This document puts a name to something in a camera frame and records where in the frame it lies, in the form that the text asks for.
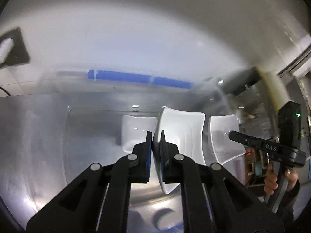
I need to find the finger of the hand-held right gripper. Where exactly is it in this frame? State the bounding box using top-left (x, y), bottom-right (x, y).
top-left (228, 130), bottom-right (262, 151)

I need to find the cardboard box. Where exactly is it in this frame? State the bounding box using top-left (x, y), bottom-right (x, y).
top-left (244, 148), bottom-right (268, 187)

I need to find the dark grey bar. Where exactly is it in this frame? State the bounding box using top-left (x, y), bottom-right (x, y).
top-left (220, 67), bottom-right (261, 96)

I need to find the person's right hand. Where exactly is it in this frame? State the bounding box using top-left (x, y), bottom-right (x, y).
top-left (264, 164), bottom-right (299, 196)

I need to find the metal window frame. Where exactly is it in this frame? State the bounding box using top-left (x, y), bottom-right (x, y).
top-left (277, 33), bottom-right (311, 77)

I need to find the white square dish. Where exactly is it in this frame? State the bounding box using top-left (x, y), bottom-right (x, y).
top-left (121, 115), bottom-right (158, 154)
top-left (208, 114), bottom-right (246, 165)
top-left (151, 106), bottom-right (206, 195)

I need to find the clear plastic storage bin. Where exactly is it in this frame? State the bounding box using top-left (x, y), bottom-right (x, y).
top-left (0, 64), bottom-right (245, 233)

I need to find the person's right forearm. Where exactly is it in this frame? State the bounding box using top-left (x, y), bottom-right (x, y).
top-left (277, 180), bottom-right (302, 224)

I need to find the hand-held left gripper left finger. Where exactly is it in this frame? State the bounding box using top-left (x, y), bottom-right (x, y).
top-left (26, 130), bottom-right (153, 233)

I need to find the white cylinder fitting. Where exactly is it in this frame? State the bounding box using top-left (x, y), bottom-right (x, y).
top-left (0, 38), bottom-right (13, 63)

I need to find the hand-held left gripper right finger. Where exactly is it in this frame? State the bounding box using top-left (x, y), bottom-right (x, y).
top-left (158, 130), bottom-right (284, 233)

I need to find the black wall plate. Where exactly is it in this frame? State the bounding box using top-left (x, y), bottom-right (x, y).
top-left (0, 27), bottom-right (30, 68)

